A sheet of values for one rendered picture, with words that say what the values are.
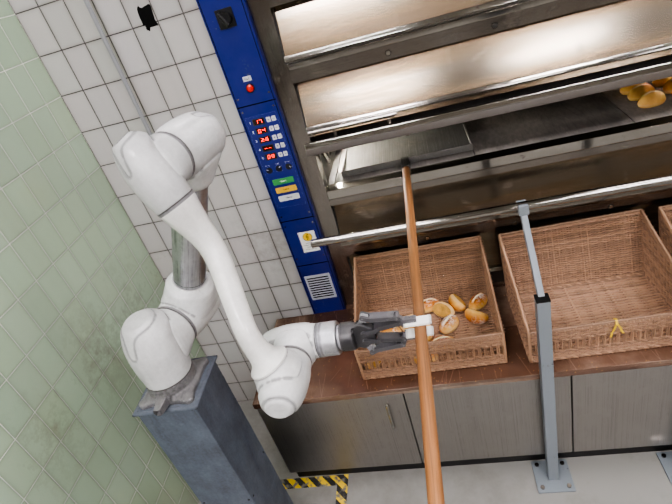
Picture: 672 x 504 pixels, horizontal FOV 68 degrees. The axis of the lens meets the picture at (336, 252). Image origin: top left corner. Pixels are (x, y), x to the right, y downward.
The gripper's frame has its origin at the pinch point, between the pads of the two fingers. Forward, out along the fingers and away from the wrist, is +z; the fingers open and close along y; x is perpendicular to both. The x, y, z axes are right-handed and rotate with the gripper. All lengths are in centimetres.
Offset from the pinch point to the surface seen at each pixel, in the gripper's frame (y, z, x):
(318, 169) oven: -10, -34, -89
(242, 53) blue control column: -59, -47, -86
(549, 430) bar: 85, 36, -28
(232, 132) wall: -32, -63, -89
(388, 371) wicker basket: 57, -19, -41
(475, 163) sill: 1, 27, -89
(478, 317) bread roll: 54, 18, -61
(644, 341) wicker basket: 56, 71, -39
